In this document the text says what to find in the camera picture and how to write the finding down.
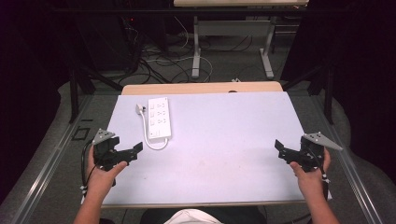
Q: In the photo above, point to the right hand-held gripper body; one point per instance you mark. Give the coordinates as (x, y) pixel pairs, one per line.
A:
(313, 149)

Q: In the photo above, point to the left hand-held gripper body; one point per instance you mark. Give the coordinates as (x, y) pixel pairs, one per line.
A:
(104, 149)

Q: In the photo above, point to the person's left hand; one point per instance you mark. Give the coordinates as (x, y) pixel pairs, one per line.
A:
(101, 179)

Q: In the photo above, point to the person's right hand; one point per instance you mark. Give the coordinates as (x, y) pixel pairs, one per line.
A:
(309, 182)

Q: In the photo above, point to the white power strip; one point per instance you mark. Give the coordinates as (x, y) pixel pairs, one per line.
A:
(159, 117)

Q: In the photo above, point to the black metal stand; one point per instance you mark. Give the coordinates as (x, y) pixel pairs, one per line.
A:
(74, 93)
(328, 93)

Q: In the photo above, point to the white table mat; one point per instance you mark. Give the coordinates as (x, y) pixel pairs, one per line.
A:
(218, 149)

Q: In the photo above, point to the wooden table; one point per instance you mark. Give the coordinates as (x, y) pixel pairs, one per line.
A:
(193, 88)

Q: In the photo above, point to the dark curtain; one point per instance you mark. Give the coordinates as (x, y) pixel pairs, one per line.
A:
(364, 77)
(28, 77)

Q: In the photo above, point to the person's white shirt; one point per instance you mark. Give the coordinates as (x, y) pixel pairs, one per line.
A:
(193, 217)

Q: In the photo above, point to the dark computer tower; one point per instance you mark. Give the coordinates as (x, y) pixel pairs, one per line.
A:
(106, 43)

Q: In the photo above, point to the white-legged desk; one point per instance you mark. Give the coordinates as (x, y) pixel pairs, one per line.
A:
(233, 28)

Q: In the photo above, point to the black square floor frame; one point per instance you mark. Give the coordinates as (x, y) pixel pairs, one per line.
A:
(81, 133)

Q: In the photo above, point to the aluminium floor rail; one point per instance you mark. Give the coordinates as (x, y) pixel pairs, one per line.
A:
(46, 168)
(351, 174)

